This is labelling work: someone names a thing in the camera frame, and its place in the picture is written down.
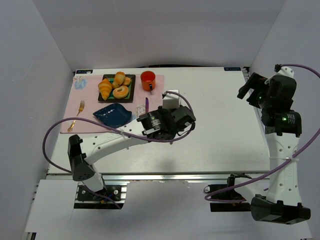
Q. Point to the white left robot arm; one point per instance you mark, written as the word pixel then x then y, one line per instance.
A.
pixel 160 126

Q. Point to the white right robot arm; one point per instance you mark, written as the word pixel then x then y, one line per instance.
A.
pixel 282 202

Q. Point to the dark blue leaf plate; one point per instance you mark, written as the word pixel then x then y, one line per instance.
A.
pixel 114 115

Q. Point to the gold fork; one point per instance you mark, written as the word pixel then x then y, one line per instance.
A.
pixel 81 108

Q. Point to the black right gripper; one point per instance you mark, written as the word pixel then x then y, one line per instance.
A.
pixel 250 85

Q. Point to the oblong orange bread roll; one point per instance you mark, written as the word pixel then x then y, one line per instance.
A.
pixel 119 78

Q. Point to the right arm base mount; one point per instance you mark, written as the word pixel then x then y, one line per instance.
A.
pixel 229 207

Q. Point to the pink printed placemat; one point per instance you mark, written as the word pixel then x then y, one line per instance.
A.
pixel 86 88

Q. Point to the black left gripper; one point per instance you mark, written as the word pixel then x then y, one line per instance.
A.
pixel 183 115

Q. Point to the small round bun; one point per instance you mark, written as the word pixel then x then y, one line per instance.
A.
pixel 127 81

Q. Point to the glazed ring doughnut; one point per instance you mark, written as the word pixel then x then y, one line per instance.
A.
pixel 120 92

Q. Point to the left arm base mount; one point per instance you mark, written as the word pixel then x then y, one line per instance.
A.
pixel 111 197

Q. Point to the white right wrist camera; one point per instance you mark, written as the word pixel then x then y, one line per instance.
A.
pixel 283 71

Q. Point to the orange mug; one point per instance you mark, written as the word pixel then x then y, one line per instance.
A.
pixel 148 80

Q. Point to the purple iridescent knife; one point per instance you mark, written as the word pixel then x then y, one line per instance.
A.
pixel 146 105

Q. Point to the striped croissant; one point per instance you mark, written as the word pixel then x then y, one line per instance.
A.
pixel 105 88

